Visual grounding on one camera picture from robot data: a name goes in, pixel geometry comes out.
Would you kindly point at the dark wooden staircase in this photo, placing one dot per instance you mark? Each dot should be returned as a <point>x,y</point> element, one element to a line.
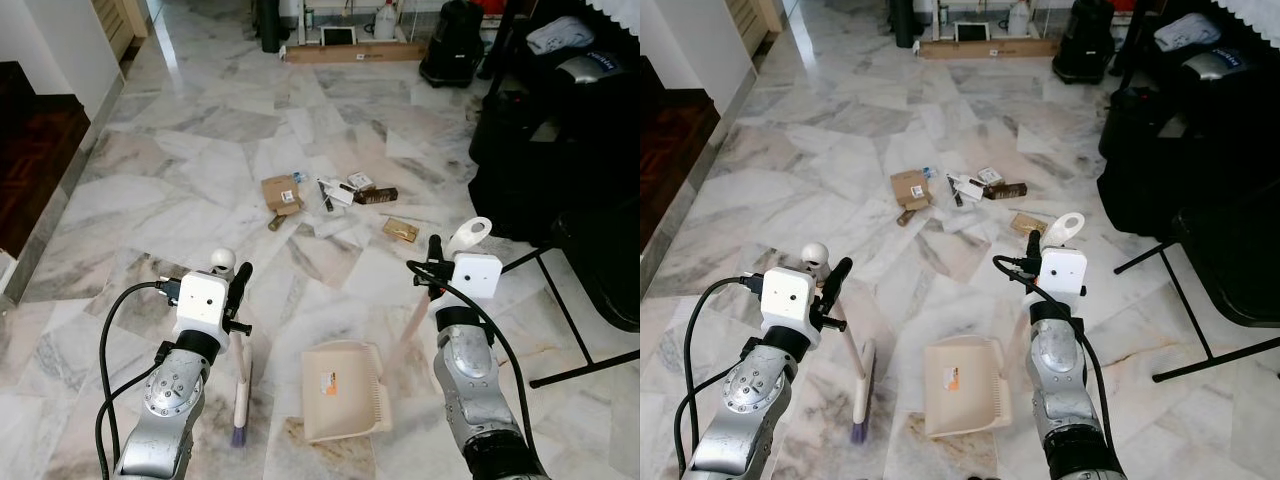
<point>675,180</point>
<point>40,160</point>

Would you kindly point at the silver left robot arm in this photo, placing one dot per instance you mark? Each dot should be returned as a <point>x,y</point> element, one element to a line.
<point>165,410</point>
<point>745,410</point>

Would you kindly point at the cardboard box with white label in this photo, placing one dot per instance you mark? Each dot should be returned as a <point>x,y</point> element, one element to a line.
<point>282,193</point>
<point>910,187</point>

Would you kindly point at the white plastic jug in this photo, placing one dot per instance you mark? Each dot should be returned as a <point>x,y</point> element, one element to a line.
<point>1019,20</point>
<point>385,22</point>

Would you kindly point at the small brown tube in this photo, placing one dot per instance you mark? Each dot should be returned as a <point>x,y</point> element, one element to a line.
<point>277,222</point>
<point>907,217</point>

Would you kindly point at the white crumpled packet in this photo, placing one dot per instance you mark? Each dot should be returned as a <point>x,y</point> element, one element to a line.
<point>338,193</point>
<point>966,187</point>

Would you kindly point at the dark brown bar wrapper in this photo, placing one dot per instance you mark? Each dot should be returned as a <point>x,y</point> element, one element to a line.
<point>1006,190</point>
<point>378,195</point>

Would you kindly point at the small white brown box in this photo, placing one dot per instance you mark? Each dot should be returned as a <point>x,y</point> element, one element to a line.
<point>990,175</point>
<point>360,181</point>

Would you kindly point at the white folded cloth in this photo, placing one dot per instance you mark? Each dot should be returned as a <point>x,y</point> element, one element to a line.
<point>560,35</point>
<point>1187,32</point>

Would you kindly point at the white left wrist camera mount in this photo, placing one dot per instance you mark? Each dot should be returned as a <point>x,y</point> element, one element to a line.
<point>788,295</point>
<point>203,298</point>

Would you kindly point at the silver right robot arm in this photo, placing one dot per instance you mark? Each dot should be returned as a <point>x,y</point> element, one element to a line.
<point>470,380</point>
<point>1062,380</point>

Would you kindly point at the black cylinder stand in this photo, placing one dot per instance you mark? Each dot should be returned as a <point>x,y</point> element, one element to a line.
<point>272,25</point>
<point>906,22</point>

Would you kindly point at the black metal stand frame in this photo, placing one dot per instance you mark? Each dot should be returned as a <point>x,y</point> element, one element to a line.
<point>570,312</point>
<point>1187,300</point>

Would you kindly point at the black bag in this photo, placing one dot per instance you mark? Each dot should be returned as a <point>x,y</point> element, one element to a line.
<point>1085,42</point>
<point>452,45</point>

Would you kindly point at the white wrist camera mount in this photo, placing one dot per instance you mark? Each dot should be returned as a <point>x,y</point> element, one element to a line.
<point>203,298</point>
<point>1063,272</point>
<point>788,295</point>
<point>478,275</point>

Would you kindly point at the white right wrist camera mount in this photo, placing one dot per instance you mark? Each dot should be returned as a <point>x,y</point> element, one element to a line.
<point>1063,272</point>
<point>478,275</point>

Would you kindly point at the small framed tablet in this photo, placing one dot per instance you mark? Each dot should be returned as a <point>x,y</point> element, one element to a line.
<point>338,36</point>
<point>972,32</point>

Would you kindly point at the long wooden board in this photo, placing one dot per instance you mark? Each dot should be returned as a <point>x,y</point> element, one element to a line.
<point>350,53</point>
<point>985,49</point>

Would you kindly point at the small tan box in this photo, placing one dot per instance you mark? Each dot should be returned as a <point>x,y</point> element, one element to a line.
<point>400,230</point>
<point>1027,224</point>

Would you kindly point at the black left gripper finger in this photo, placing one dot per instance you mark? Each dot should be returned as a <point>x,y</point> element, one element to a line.
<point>836,280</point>
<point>240,284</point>

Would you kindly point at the wooden broom with ball top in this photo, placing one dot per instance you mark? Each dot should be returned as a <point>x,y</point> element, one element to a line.
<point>241,400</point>
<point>864,395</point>

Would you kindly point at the silver grey cushion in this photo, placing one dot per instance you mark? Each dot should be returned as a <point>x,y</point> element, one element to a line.
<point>588,70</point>
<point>1212,66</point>

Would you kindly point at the wooden slatted door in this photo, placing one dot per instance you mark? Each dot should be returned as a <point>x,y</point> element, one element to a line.
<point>120,25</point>
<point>752,22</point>

